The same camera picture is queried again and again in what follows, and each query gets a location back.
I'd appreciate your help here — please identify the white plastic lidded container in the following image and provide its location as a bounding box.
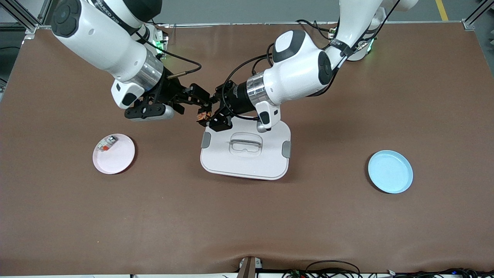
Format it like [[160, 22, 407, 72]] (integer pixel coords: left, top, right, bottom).
[[200, 116, 291, 181]]

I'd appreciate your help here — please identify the pink round plate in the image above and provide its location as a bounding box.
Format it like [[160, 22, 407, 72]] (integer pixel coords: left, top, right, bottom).
[[93, 134, 136, 175]]

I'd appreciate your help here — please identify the light blue round plate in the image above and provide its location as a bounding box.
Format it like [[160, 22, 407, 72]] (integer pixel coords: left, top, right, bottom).
[[368, 150, 414, 194]]

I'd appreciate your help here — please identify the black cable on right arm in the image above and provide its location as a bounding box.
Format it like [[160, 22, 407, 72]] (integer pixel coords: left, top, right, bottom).
[[135, 30, 202, 80]]

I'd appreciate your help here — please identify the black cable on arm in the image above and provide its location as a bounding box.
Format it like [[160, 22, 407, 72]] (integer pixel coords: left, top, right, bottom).
[[135, 30, 202, 80], [296, 0, 402, 51]]

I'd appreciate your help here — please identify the black cable on left upper arm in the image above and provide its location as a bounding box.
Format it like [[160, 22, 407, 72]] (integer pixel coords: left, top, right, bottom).
[[296, 0, 402, 51]]

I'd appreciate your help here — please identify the brown wooden bracket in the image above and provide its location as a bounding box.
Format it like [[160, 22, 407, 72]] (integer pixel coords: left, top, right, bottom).
[[237, 256, 264, 278]]

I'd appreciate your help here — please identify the aluminium frame profile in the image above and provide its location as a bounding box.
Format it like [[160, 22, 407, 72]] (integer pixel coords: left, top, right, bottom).
[[0, 0, 52, 35], [462, 0, 494, 31]]

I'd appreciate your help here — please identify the black looped cable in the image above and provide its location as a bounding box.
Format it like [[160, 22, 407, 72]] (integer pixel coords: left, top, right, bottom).
[[305, 260, 362, 278]]

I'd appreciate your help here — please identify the black cable bundle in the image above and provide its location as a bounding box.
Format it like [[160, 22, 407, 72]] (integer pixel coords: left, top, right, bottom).
[[386, 268, 494, 278]]

